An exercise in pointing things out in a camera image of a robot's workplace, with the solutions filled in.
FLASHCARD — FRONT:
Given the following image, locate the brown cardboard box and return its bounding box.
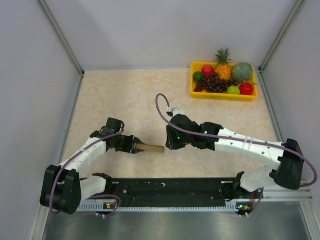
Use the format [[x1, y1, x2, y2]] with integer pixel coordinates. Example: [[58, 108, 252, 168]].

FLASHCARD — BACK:
[[135, 143, 165, 153]]

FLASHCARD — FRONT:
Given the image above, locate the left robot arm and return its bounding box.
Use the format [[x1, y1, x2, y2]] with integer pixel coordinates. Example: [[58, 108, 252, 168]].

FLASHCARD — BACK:
[[39, 118, 141, 215]]

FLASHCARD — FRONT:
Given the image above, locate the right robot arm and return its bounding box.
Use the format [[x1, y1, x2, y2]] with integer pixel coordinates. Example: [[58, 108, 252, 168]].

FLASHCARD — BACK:
[[166, 114, 304, 198]]

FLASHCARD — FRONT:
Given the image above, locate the purple grape bunch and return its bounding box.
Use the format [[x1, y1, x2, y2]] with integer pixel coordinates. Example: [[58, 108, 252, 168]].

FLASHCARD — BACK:
[[194, 73, 238, 94]]

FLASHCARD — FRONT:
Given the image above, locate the dark green lime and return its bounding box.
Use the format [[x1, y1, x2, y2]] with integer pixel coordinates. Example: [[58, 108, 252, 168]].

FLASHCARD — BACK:
[[192, 71, 205, 83]]

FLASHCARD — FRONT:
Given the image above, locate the light green lime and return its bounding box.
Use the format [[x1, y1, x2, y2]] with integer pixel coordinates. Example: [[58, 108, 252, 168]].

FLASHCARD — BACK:
[[226, 85, 241, 95]]

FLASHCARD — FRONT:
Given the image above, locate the yellow plastic tray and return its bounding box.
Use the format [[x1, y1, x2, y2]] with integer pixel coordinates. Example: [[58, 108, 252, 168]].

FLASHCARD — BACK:
[[189, 61, 259, 102]]

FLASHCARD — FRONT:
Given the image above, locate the red apple back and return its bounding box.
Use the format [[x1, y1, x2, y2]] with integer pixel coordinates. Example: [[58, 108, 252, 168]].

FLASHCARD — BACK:
[[201, 64, 215, 77]]

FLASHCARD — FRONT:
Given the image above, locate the red apple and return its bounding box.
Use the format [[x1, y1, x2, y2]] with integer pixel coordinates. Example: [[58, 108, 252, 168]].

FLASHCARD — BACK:
[[239, 82, 254, 96], [201, 64, 215, 77]]

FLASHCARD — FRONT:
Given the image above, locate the pineapple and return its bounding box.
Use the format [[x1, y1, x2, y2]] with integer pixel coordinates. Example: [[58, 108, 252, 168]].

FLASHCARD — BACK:
[[215, 48, 232, 81]]

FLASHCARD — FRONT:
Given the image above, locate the red apple front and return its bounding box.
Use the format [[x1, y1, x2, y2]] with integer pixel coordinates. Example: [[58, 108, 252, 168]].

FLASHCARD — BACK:
[[239, 82, 254, 96]]

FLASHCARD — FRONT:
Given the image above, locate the green melon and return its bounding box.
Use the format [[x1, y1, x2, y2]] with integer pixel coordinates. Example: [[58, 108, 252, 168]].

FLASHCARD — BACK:
[[231, 62, 253, 83]]

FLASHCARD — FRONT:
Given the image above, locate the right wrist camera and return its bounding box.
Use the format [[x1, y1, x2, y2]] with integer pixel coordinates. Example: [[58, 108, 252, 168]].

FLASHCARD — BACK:
[[166, 106, 185, 118]]

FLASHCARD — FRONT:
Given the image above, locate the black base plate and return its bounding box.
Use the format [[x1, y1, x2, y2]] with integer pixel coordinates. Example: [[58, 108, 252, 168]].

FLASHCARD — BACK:
[[101, 177, 261, 208]]

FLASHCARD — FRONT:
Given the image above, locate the white cable duct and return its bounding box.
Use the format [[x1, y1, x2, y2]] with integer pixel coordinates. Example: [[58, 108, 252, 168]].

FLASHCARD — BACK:
[[76, 201, 239, 213]]

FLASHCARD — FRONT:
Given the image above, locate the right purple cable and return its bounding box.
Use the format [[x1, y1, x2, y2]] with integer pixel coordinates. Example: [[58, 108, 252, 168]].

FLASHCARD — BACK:
[[155, 93, 320, 218]]

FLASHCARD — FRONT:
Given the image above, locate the aluminium frame rail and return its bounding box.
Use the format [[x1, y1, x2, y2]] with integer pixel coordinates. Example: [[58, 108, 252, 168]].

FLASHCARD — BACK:
[[90, 186, 311, 202]]

